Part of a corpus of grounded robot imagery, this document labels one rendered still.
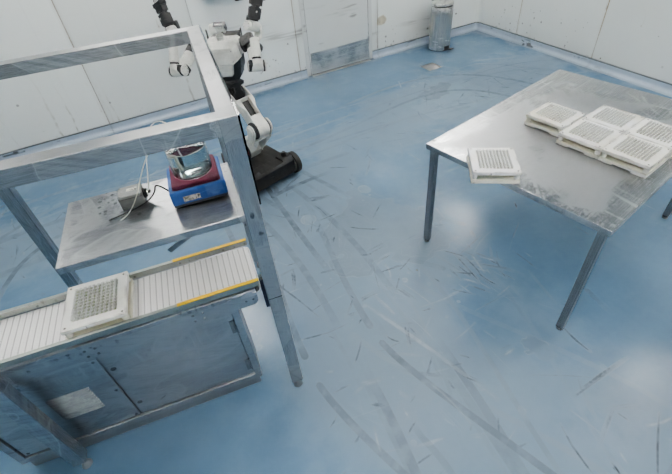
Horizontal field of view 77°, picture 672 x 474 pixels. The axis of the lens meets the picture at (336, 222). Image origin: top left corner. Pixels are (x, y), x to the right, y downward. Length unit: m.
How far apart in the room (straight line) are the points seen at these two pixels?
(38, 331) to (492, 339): 2.25
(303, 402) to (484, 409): 0.94
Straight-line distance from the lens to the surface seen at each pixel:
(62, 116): 5.44
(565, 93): 3.45
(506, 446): 2.43
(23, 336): 2.18
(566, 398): 2.63
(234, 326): 2.11
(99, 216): 1.77
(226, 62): 3.48
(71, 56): 2.30
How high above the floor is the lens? 2.19
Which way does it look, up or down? 41 degrees down
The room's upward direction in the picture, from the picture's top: 6 degrees counter-clockwise
